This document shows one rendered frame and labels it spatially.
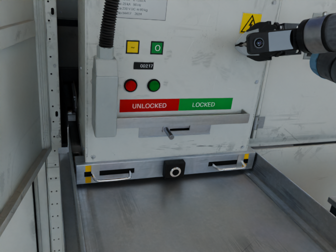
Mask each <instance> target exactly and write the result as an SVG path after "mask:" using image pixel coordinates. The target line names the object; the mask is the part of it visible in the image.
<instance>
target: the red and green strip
mask: <svg viewBox="0 0 336 252"><path fill-rule="evenodd" d="M232 102H233V98H171V99H120V104H119V112H120V113H123V112H159V111H196V110H231V107H232Z"/></svg>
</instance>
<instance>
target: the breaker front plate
mask: <svg viewBox="0 0 336 252"><path fill-rule="evenodd" d="M105 2H106V1H105V0H86V162H87V163H89V162H103V161H117V160H130V159H144V158H158V157H172V156H186V155H200V154H214V153H228V152H241V151H246V150H247V146H248V141H249V137H250V133H251V128H252V124H253V119H254V115H255V110H256V106H257V102H258V97H259V93H260V88H261V84H262V79H263V75H264V71H265V66H266V62H267V61H255V60H253V59H251V58H248V57H247V56H245V55H243V54H241V53H240V52H239V51H238V50H237V49H236V48H235V43H236V42H237V40H238V39H239V38H240V36H241V35H242V34H243V33H240V29H241V24H242V18H243V13H248V14H261V15H262V17H261V21H260V22H267V21H271V24H272V25H273V24H274V23H275V22H276V17H277V13H278V8H279V4H280V0H167V7H166V17H165V20H150V19H134V18H117V17H116V19H117V20H115V21H116V23H115V24H116V25H115V28H114V29H115V31H114V32H115V33H114V38H113V39H114V40H113V41H114V42H113V46H114V57H115V59H116V60H117V76H118V96H117V118H139V117H170V116H200V115H231V114H241V111H242V109H244V110H245V111H246V112H248V113H249V114H250V116H249V120H248V123H235V124H212V125H190V126H189V130H171V133H172V134H173V136H174V139H172V140H171V139H169V137H168V136H167V134H166V133H164V132H163V131H162V127H142V128H118V129H116V136H115V137H98V138H97V137H95V134H94V130H93V127H92V68H93V62H94V56H95V55H97V45H99V39H100V32H101V31H100V29H101V24H102V23H101V22H102V19H103V17H102V16H103V13H104V12H103V11H104V9H103V8H105V7H104V5H105ZM127 40H131V41H139V54H129V53H126V42H127ZM151 41H156V42H164V43H163V54H150V52H151ZM134 62H143V63H153V69H134ZM128 79H134V80H135V81H136V82H137V88H136V90H135V91H133V92H128V91H126V90H125V88H124V83H125V81H126V80H128ZM152 79H157V80H158V81H159V82H160V88H159V89H158V90H157V91H155V92H152V91H150V90H149V89H148V86H147V85H148V82H149V81H150V80H152ZM203 98H233V100H232V105H231V109H214V110H178V111H142V112H120V100H139V99H203Z"/></svg>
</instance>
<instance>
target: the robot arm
mask: <svg viewBox="0 0 336 252"><path fill-rule="evenodd" d="M297 26H298V28H297ZM244 43H246V45H244V46H242V44H244ZM235 48H236V49H237V50H238V51H239V52H240V53H241V54H243V55H245V56H247V57H248V58H250V59H252V60H254V61H258V62H262V61H267V60H268V61H271V60H272V57H279V56H291V55H301V54H302V52H303V53H306V54H307V53H312V55H311V57H310V61H309V65H310V68H311V70H312V71H313V72H314V73H315V74H316V75H318V76H319V77H321V78H322V79H327V80H329V81H331V82H334V83H336V13H331V14H328V12H327V11H325V12H323V13H322V16H316V17H312V18H309V19H304V20H303V21H302V22H301V23H282V24H279V23H278V22H274V24H272V22H271V21H266V22H258V23H256V24H254V25H253V26H251V27H250V28H249V29H248V30H246V32H245V33H243V34H242V35H241V36H240V38H239V39H238V40H237V41H236V43H235ZM297 50H298V52H297V53H296V51H297Z"/></svg>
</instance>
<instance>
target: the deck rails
mask: <svg viewBox="0 0 336 252"><path fill-rule="evenodd" d="M68 148H69V152H68V153H67V157H68V166H69V175H70V184H71V193H72V202H73V211H74V219H75V228H76V237H77V246H78V252H99V249H98V244H97V238H96V233H95V228H94V222H93V217H92V212H91V206H90V201H89V196H88V191H87V185H86V183H84V184H77V183H76V176H75V169H74V162H73V154H79V156H81V153H80V152H72V148H71V141H70V134H68ZM253 150H254V149H253ZM254 151H255V150H254ZM241 171H243V172H244V173H245V174H246V175H247V176H248V177H249V178H250V179H251V180H252V181H253V182H254V183H255V184H256V185H257V186H258V187H259V188H260V189H261V190H262V191H263V192H264V193H265V194H266V195H267V196H268V197H269V198H270V199H271V200H272V201H273V202H274V203H275V204H276V205H277V206H278V207H279V208H280V209H281V210H282V211H284V212H285V213H286V214H287V215H288V216H289V217H290V218H291V219H292V220H293V221H294V222H295V223H296V224H297V225H298V226H299V227H300V228H301V229H302V230H303V231H304V232H305V233H306V234H307V235H308V236H309V237H310V238H311V239H312V240H313V241H314V242H315V243H316V244H317V245H318V246H319V247H320V248H321V249H322V250H323V251H325V252H336V216H334V215H333V214H332V213H331V212H330V211H328V210H327V209H326V208H325V207H323V206H322V205H321V204H320V203H318V202H317V201H316V200H315V199H314V198H312V197H311V196H310V195H309V194H307V193H306V192H305V191H304V190H303V189H301V188H300V187H299V186H298V185H296V184H295V183H294V182H293V181H292V180H290V179H289V178H288V177H287V176H285V175H284V174H283V173H282V172H281V171H279V170H278V169H277V168H276V167H274V166H273V165H272V164H271V163H269V162H268V161H267V160H266V159H265V158H263V157H262V156H261V155H260V154H258V153H257V152H256V151H255V157H254V161H253V165H252V168H249V169H241Z"/></svg>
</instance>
